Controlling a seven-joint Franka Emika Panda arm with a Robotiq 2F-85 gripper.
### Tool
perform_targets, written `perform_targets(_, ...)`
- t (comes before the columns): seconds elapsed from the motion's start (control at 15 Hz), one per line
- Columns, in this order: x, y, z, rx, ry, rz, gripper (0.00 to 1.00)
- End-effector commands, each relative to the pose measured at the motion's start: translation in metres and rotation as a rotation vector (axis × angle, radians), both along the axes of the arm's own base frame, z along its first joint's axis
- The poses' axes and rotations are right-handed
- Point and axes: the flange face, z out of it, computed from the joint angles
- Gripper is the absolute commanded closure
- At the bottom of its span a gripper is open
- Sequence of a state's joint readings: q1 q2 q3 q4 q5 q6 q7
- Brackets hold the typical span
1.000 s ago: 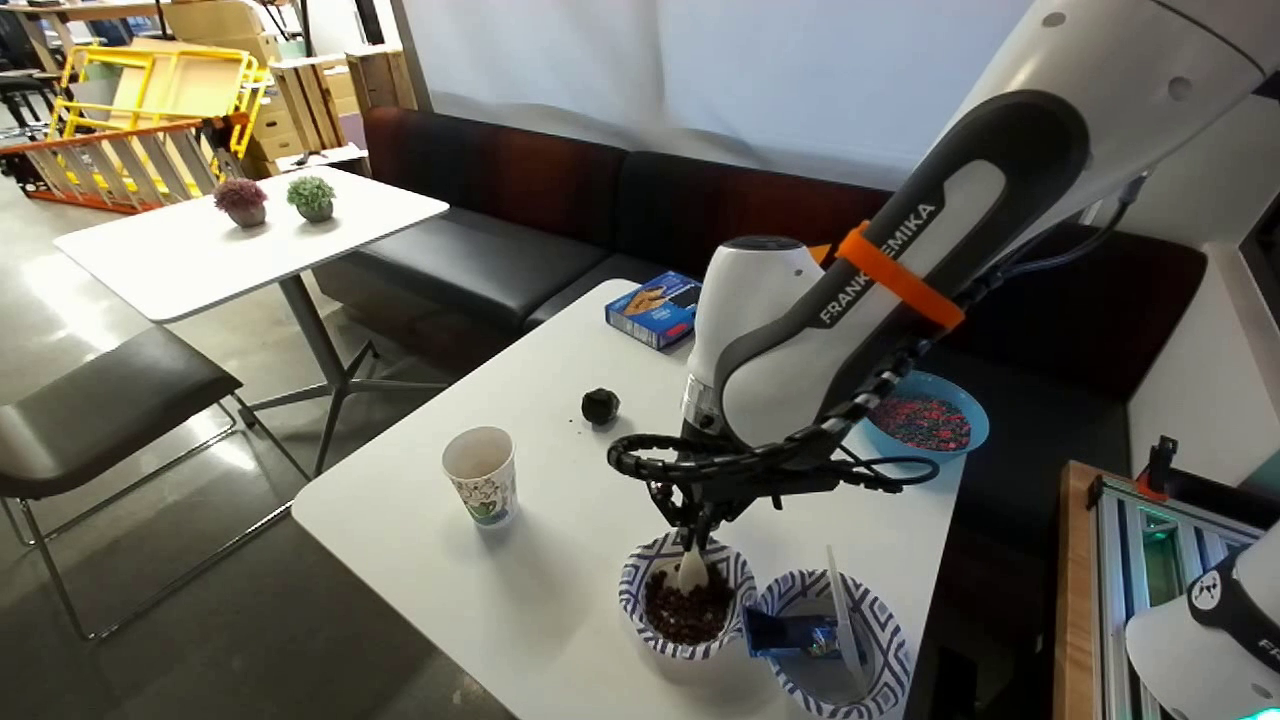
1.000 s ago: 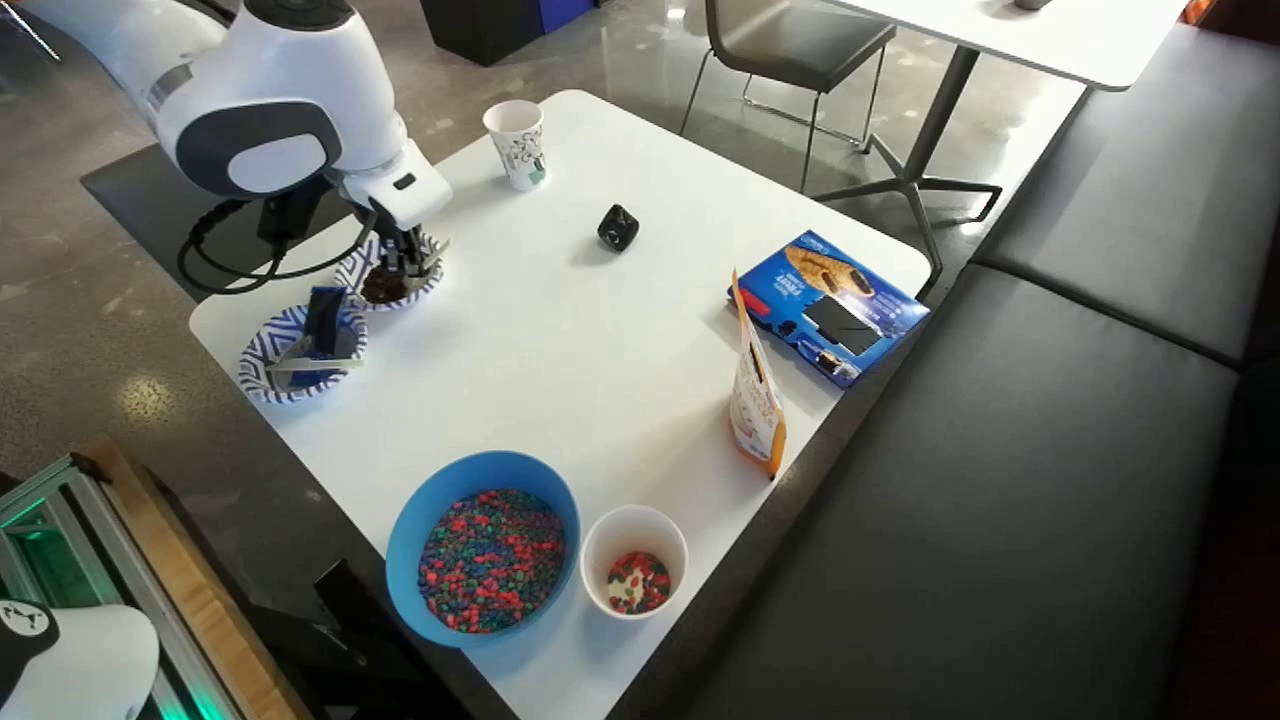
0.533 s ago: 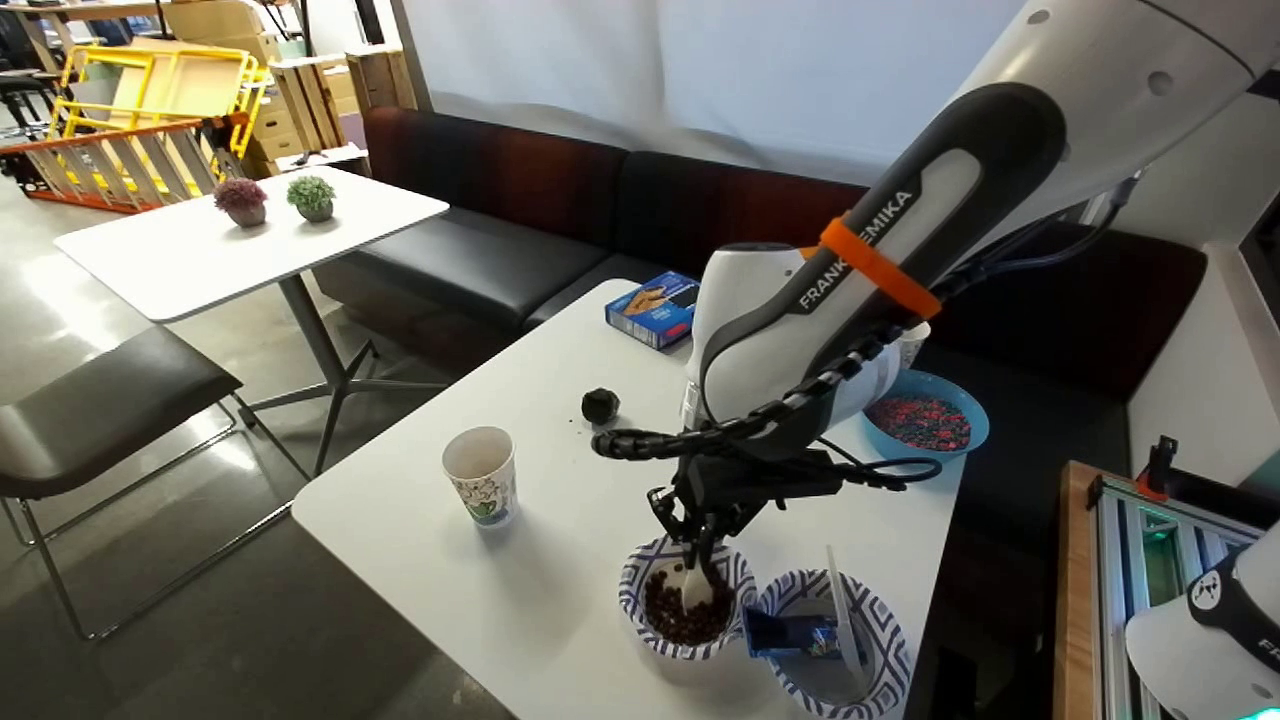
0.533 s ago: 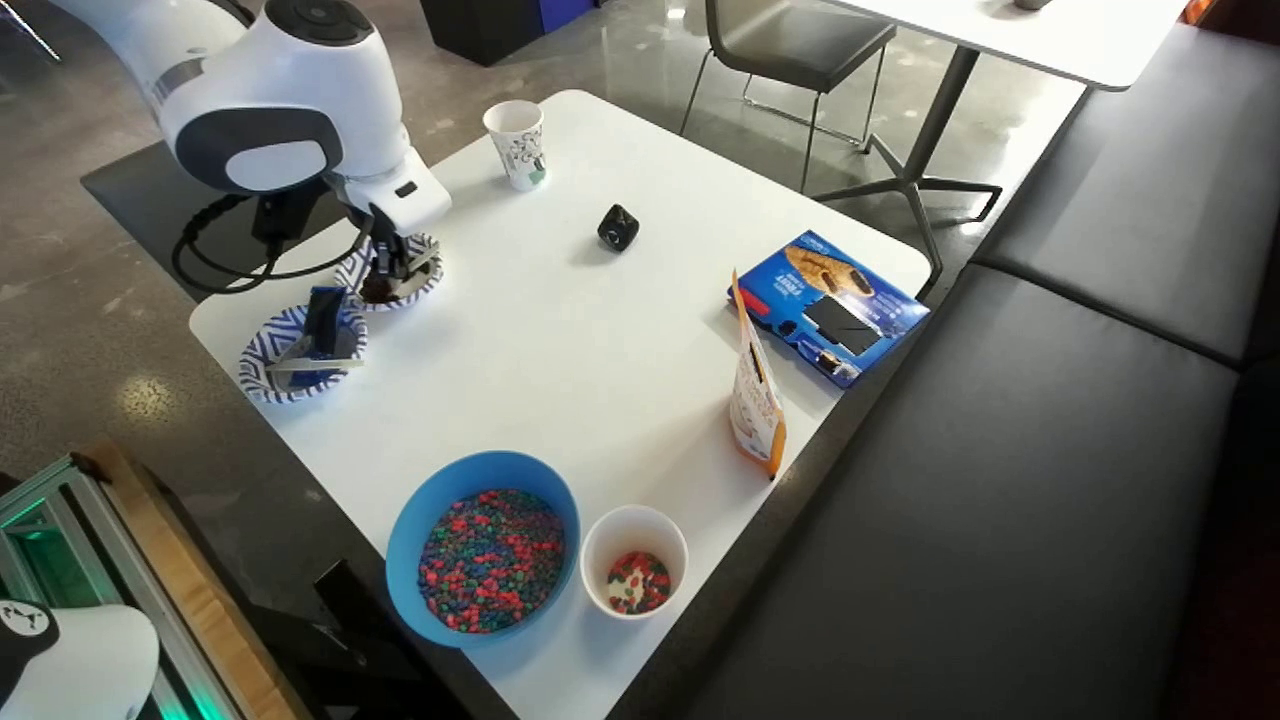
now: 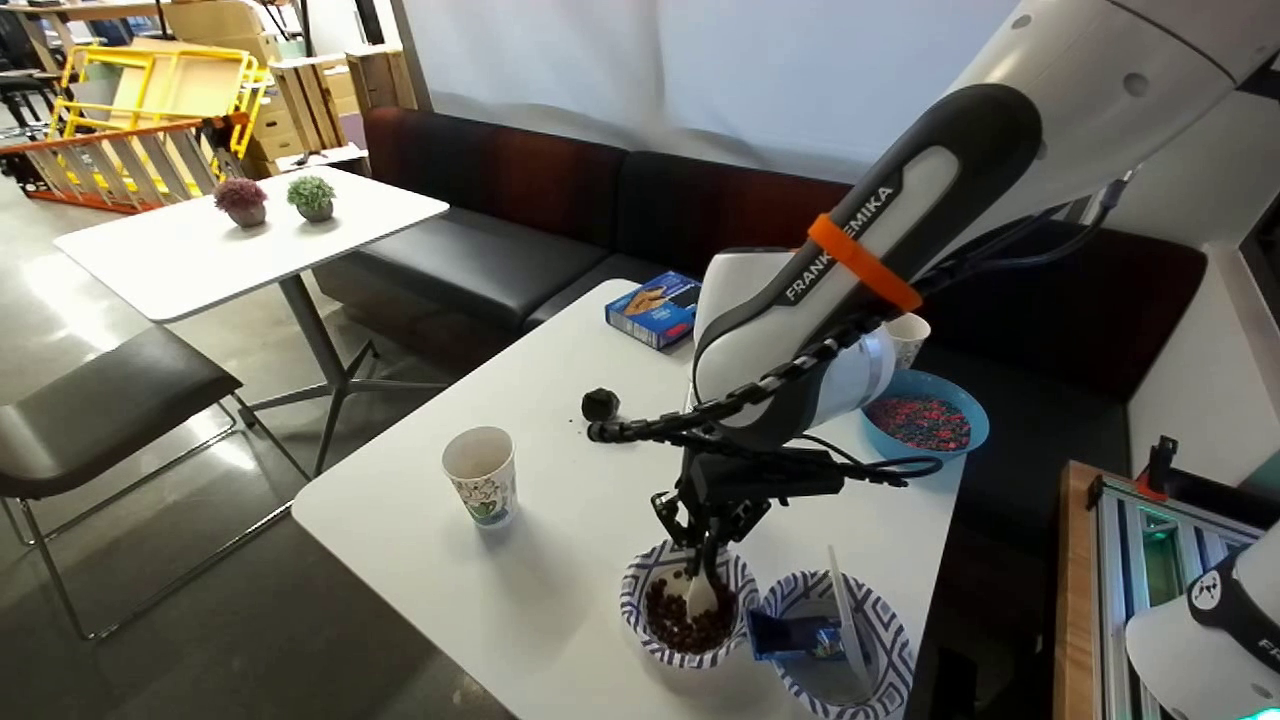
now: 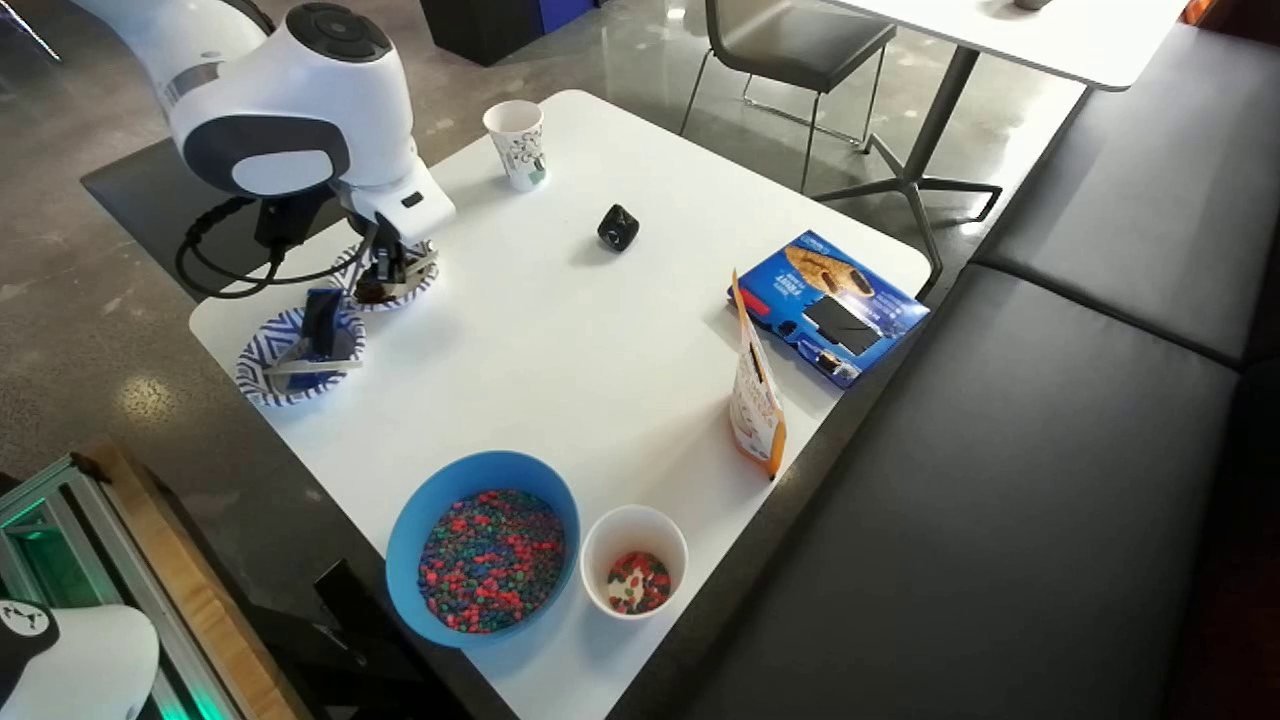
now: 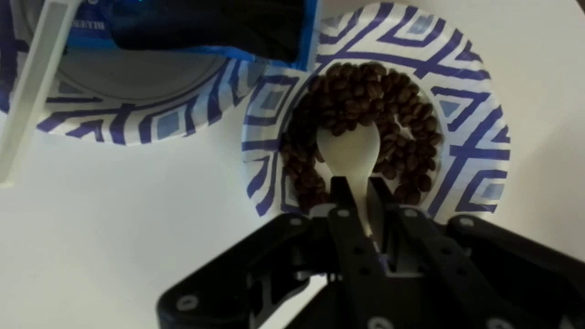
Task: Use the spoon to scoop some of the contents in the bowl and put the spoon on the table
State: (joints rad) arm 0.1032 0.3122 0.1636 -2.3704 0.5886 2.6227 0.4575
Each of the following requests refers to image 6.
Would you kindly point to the white rounded object black logo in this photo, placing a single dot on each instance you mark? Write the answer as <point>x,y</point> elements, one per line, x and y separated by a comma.
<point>83,665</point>

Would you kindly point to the wooden framed glass case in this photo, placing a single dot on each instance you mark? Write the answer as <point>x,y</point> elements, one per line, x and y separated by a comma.
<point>162,572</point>

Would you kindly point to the white paper cup with candies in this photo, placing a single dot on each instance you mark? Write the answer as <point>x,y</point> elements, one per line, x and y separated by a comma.
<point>638,567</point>

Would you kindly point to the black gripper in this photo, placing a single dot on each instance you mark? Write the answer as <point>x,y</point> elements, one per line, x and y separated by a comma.
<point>376,240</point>

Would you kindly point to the dark leather bench sofa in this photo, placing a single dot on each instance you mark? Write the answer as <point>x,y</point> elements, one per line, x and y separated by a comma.
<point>1041,532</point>

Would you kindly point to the patterned paper bowl brown contents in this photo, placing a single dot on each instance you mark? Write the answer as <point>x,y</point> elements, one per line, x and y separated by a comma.
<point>417,277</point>

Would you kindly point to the blue bowl colourful beads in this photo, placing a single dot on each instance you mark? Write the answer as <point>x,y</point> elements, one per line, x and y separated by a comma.
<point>487,560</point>

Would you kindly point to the small black round object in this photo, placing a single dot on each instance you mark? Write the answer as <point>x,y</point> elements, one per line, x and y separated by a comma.
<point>616,228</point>

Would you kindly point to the black metal chair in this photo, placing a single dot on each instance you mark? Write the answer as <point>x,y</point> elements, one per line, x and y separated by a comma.
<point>795,43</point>

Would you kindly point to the white printed paper cup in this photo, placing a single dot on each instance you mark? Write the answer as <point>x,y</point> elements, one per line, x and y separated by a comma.
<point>516,141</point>

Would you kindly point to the blue cardboard box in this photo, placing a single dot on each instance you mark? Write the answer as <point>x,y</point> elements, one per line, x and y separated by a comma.
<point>832,312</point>

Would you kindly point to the blue patterned paper plate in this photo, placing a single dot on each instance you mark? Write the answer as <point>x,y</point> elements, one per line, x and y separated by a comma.
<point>267,360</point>

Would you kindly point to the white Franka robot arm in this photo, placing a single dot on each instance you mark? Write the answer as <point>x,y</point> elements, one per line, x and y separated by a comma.
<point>283,95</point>

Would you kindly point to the orange snack pouch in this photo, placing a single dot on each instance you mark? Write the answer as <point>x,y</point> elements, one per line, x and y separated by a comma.
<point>755,401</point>

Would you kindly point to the black floor mat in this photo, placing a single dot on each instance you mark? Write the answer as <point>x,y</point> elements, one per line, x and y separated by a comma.
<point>132,203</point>

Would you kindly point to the blue and black block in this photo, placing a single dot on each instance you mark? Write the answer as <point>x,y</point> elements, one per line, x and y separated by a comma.
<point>327,320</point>

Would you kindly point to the white side table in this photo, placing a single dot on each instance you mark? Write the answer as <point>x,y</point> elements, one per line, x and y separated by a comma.
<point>1053,32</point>

